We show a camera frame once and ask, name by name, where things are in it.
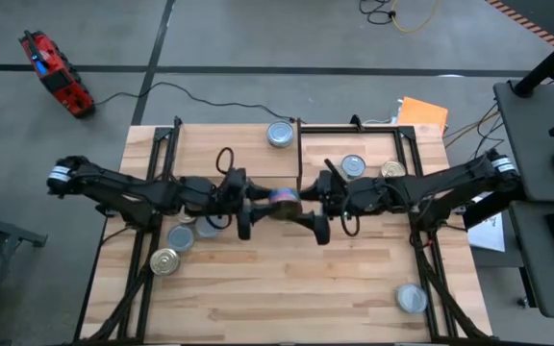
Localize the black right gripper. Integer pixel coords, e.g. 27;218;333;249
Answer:
291;170;396;246

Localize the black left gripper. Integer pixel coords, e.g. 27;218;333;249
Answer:
178;166;278;241

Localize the tuna can silver lid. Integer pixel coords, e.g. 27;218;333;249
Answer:
395;283;429;315
340;153;367;180
265;120;296;149
166;224;196;254

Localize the Bumble Bee light tuna can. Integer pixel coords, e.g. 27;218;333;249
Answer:
194;215;224;240

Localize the orange paper sheet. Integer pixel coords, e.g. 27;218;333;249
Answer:
396;96;450;136

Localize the black desk leg beam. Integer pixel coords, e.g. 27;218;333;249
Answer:
462;185;528;231

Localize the white paper sheet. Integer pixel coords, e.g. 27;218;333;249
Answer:
466;194;507;254

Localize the grey desk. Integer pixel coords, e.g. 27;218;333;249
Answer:
507;199;554;321
491;79;554;204

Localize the red black portable power unit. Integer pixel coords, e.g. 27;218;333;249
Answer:
18;29;96;119

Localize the grey metal cart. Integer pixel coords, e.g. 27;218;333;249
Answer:
0;194;50;346

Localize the black pole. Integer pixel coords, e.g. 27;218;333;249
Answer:
512;23;554;99

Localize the black floor mat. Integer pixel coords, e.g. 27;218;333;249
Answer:
491;0;554;44

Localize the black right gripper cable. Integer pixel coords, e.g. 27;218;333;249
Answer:
340;210;364;238

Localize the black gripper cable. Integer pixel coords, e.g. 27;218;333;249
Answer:
215;145;236;177
340;210;364;238

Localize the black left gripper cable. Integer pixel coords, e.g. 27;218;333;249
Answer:
215;145;236;177

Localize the black aluminium frame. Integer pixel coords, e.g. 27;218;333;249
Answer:
298;123;492;346
72;115;185;346

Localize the black coiled floor cable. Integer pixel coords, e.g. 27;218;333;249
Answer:
358;0;398;26

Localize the yellow floor cable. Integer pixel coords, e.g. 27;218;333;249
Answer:
390;0;444;35

